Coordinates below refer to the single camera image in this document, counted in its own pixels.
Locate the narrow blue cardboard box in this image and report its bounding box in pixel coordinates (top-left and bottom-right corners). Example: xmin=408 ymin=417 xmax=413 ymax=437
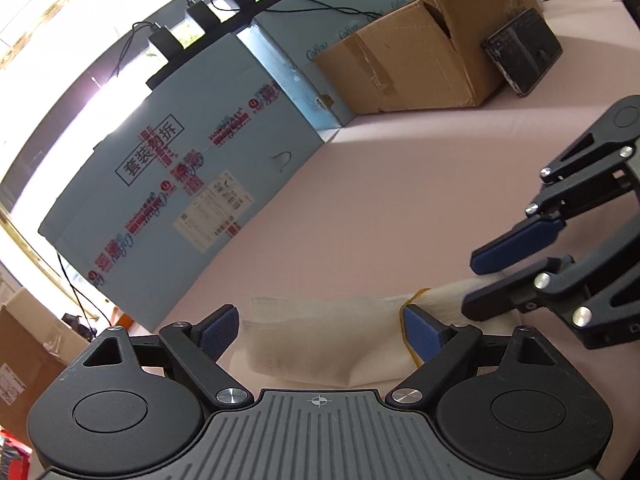
xmin=235 ymin=0 xmax=451 ymax=133

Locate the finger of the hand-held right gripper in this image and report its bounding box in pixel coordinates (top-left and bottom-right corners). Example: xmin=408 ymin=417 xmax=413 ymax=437
xmin=461 ymin=221 xmax=640 ymax=352
xmin=470 ymin=129 xmax=637 ymax=277

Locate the long black cable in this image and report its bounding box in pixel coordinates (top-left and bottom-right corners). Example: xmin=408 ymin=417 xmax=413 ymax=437
xmin=56 ymin=251 xmax=118 ymax=333

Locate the dark phone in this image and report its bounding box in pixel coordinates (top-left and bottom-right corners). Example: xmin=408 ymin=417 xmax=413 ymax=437
xmin=482 ymin=6 xmax=565 ymax=98

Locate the large blue cardboard box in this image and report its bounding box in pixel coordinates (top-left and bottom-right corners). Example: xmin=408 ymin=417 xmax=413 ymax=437
xmin=37 ymin=34 xmax=326 ymax=333

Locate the white nonwoven shopping bag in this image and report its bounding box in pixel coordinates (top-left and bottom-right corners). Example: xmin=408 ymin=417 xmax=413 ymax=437
xmin=239 ymin=280 xmax=521 ymax=386

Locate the yellow rubber band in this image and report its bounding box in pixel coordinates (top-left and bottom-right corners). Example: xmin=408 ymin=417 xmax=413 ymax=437
xmin=398 ymin=287 xmax=432 ymax=367

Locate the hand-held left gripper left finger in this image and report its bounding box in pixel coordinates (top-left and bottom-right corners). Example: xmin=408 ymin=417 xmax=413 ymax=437
xmin=80 ymin=303 xmax=253 ymax=407

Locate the small black device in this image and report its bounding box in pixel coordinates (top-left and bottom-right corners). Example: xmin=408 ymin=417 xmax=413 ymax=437
xmin=61 ymin=312 xmax=98 ymax=343

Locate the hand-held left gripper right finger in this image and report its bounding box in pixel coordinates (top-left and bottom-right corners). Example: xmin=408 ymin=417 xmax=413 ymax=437
xmin=386 ymin=302 xmax=561 ymax=407

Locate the red printed paper bag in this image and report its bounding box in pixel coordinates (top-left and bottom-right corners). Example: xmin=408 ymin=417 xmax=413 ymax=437
xmin=0 ymin=430 xmax=33 ymax=480

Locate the open brown cardboard box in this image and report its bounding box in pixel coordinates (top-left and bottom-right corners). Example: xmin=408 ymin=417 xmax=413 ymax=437
xmin=311 ymin=0 xmax=543 ymax=115

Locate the taped brown cardboard box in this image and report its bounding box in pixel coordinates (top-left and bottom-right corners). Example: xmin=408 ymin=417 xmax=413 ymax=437
xmin=0 ymin=287 xmax=101 ymax=406

